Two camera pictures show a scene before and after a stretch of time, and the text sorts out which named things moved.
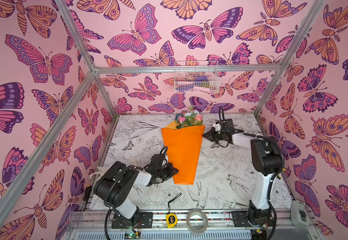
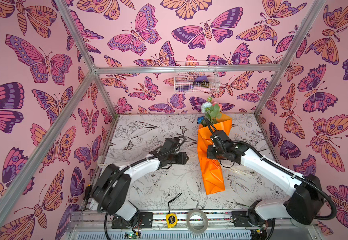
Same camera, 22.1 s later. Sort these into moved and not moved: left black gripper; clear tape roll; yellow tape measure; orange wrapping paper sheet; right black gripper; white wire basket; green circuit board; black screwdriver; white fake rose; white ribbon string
Moved: orange wrapping paper sheet; white fake rose; left black gripper; white ribbon string; right black gripper
Not moved: black screwdriver; yellow tape measure; clear tape roll; white wire basket; green circuit board
